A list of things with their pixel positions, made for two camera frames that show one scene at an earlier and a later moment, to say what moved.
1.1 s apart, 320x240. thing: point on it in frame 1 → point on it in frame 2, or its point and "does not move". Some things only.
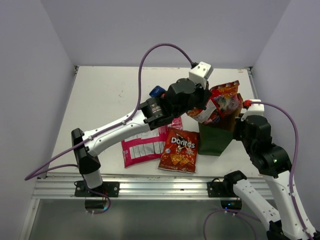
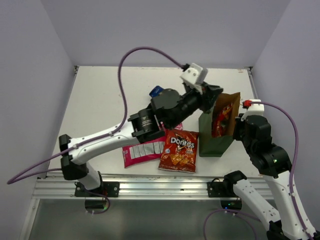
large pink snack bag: x=146 y=146 does not move
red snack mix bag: x=225 y=99 → x=220 y=121
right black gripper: x=238 y=123 does not move
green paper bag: x=215 y=137 does not move
